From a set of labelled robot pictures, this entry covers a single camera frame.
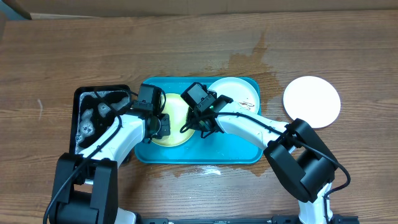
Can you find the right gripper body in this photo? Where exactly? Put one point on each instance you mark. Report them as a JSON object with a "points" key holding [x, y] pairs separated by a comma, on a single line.
{"points": [[196, 122]]}

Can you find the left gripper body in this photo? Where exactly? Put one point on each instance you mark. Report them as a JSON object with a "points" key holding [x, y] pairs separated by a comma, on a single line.
{"points": [[162, 126]]}

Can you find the yellow-green plate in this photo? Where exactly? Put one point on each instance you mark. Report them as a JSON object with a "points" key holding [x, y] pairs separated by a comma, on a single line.
{"points": [[177, 110]]}

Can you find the white plate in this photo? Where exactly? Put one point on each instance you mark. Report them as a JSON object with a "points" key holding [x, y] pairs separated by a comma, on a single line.
{"points": [[313, 100], [244, 91]]}

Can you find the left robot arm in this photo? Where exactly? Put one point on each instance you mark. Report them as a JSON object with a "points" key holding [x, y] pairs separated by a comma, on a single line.
{"points": [[85, 188]]}

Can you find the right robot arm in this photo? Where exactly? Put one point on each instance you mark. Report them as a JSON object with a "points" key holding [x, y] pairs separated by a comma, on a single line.
{"points": [[299, 158]]}

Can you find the teal plastic tray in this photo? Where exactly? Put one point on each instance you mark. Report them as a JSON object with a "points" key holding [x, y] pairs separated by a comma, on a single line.
{"points": [[217, 148]]}

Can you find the black plastic tray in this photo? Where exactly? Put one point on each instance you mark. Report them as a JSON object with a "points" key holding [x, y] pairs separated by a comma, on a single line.
{"points": [[102, 118]]}

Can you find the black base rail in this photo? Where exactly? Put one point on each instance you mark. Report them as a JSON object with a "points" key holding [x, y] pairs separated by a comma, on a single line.
{"points": [[278, 219]]}

